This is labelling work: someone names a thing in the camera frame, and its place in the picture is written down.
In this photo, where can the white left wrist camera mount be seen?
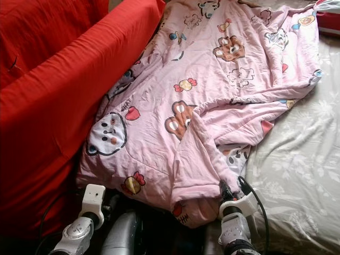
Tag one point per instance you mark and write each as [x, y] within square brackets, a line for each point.
[93, 199]

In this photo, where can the pink cartoon print quilt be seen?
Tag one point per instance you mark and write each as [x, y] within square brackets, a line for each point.
[212, 79]

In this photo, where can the red white blue striped pillow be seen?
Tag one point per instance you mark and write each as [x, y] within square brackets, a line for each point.
[329, 18]

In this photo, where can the red folded fabric mattress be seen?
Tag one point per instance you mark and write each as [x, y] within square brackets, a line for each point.
[53, 106]

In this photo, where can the silver left robot leg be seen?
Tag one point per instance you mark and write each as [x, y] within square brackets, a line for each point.
[122, 234]

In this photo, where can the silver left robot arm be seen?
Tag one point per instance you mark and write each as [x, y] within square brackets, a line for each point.
[77, 234]

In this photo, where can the bed with beige sheet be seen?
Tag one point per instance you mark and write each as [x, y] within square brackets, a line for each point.
[297, 159]

